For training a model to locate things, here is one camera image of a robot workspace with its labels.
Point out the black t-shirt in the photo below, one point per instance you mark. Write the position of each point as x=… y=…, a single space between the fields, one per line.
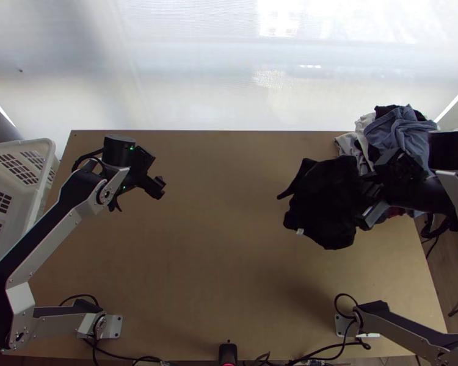
x=324 y=202

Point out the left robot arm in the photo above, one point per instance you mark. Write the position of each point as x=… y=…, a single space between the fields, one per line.
x=61 y=225

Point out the heap of clothes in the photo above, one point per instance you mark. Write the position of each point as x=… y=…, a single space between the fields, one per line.
x=397 y=129

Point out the white laundry basket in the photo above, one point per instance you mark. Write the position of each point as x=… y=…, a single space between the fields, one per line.
x=11 y=183

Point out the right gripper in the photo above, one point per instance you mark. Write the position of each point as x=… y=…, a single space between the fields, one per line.
x=374 y=213

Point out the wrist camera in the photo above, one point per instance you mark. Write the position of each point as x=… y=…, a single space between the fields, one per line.
x=144 y=159
x=400 y=166

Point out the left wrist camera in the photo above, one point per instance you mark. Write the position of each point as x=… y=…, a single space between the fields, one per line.
x=144 y=159

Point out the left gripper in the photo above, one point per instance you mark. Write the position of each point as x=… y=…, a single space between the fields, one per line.
x=154 y=187

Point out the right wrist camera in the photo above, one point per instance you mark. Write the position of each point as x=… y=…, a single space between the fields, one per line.
x=400 y=166

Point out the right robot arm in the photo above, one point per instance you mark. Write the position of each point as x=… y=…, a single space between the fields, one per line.
x=404 y=331

